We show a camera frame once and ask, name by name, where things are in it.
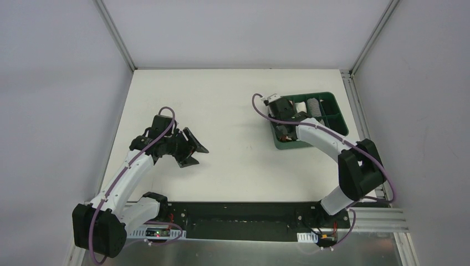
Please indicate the brown underwear beige waistband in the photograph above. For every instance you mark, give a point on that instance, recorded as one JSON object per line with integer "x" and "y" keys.
{"x": 285, "y": 138}

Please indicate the white cable duct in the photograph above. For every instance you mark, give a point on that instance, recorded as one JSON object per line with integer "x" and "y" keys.
{"x": 307, "y": 237}
{"x": 156, "y": 233}

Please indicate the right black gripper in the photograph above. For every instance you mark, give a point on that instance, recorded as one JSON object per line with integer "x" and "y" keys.
{"x": 280, "y": 131}

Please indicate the grey striped rolled underwear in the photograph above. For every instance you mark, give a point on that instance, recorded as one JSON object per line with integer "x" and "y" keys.
{"x": 314, "y": 107}

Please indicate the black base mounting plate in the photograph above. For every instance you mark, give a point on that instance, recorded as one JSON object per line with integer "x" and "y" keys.
{"x": 249, "y": 221}

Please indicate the green divided plastic tray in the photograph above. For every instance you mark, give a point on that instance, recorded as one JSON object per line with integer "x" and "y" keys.
{"x": 331, "y": 117}

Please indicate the right white cable duct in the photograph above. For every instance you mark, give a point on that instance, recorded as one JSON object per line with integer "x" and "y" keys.
{"x": 307, "y": 237}

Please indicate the left white cable duct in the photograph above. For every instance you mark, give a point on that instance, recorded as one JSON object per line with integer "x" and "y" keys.
{"x": 156, "y": 233}

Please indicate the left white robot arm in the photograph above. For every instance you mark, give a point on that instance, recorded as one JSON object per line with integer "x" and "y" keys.
{"x": 102, "y": 225}

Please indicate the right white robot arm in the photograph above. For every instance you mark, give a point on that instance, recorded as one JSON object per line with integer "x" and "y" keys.
{"x": 359, "y": 168}

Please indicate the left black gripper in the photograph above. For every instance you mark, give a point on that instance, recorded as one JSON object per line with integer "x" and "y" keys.
{"x": 184, "y": 147}

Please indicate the right aluminium rail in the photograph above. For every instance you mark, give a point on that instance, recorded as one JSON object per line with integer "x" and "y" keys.
{"x": 379, "y": 220}

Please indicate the white rolled underwear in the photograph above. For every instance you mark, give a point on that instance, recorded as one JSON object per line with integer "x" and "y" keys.
{"x": 301, "y": 107}

